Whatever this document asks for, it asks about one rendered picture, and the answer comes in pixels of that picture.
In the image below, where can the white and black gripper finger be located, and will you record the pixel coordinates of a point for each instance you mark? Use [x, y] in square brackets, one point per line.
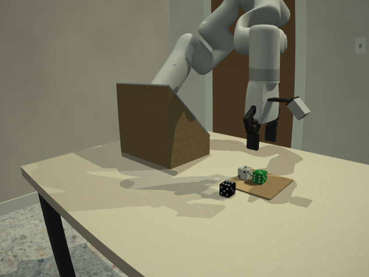
[271, 130]
[252, 133]

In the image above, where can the tan flat mat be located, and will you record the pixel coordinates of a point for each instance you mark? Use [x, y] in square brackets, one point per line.
[268, 190]

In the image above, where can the black die with white pips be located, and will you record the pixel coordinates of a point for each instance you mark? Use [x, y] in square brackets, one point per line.
[227, 188]

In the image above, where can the green die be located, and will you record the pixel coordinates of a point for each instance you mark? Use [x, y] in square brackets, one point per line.
[259, 176]

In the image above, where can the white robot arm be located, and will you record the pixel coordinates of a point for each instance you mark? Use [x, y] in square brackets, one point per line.
[257, 34]

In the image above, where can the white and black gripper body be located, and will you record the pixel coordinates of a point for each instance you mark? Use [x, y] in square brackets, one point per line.
[258, 93]

